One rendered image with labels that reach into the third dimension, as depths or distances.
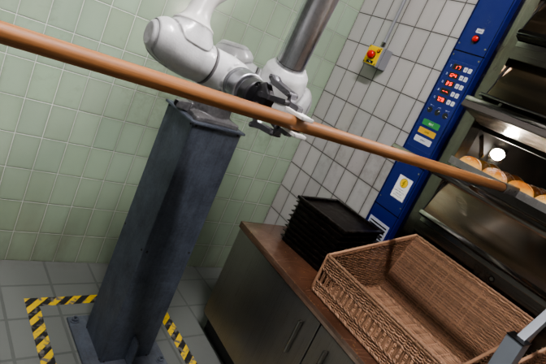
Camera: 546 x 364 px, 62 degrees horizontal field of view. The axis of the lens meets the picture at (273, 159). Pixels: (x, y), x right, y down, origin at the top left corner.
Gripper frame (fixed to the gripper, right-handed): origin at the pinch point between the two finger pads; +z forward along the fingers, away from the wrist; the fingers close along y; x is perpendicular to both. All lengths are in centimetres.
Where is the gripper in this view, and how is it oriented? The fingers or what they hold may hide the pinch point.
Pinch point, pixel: (295, 123)
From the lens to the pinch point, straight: 93.5
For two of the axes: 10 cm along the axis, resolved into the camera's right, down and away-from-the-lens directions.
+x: -7.7, -1.8, -6.1
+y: -4.0, 8.9, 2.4
